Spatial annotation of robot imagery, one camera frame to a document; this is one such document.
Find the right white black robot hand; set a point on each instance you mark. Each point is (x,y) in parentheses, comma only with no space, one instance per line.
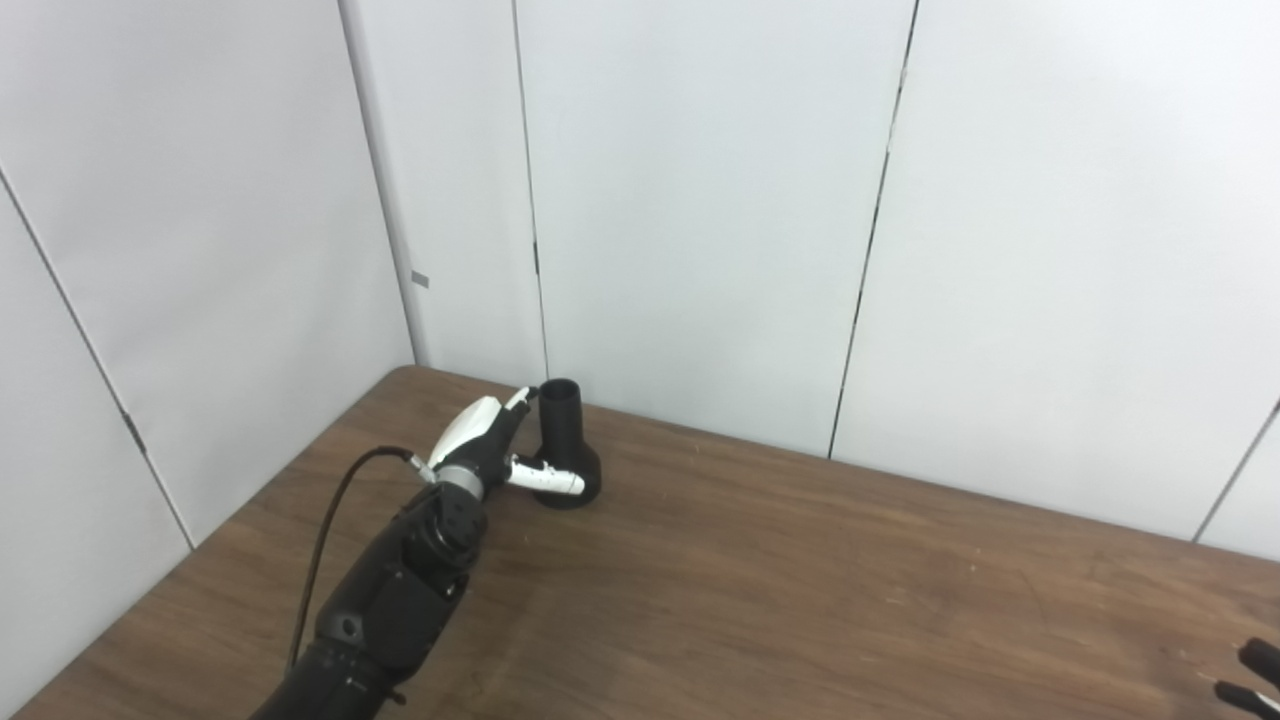
(1255,670)

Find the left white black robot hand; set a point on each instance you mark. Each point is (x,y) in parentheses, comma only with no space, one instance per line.
(480,440)

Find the black flared nozzle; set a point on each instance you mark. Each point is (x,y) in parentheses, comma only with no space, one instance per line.
(565,450)

